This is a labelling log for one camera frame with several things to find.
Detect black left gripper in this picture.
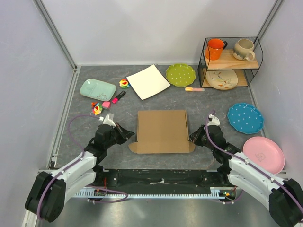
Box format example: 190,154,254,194
105,122,134,149

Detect brown cardboard box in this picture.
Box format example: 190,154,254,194
128,110,196,154

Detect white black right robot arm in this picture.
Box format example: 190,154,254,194
189,125,303,227

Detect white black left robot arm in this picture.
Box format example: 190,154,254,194
25,123,134,222

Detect pink eraser block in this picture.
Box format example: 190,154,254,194
102,101,111,110

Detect pink black highlighter marker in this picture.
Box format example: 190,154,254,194
112,91,126,104

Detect orange pink pastel highlighter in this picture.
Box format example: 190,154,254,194
185,87,205,92

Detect blue polka dot plate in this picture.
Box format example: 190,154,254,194
227,103,264,135

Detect colourful flower plush toy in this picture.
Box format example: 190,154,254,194
119,79,130,89

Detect mint green rectangular tray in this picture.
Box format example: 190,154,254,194
80,79,116,101

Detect white square plate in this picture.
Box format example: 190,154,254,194
126,64,170,100

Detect cream floral oval plate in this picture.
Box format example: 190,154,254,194
206,70,238,90

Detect green polka dot plate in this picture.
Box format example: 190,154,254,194
165,64,196,87

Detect pink round plate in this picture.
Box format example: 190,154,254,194
243,136,285,175

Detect orange mug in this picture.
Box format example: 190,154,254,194
205,38,228,60

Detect beige ceramic mug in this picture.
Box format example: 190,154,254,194
232,39,256,61

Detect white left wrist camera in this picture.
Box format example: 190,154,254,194
99,113,116,127

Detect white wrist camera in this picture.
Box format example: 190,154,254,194
207,113,220,126
99,113,116,127

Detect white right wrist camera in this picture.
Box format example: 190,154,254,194
207,113,220,126

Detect rainbow flower keychain toy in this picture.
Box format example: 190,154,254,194
91,102,103,116

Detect grey slotted cable duct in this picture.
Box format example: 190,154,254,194
73,188,225,199

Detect black wire wooden shelf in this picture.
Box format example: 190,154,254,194
198,36,263,88

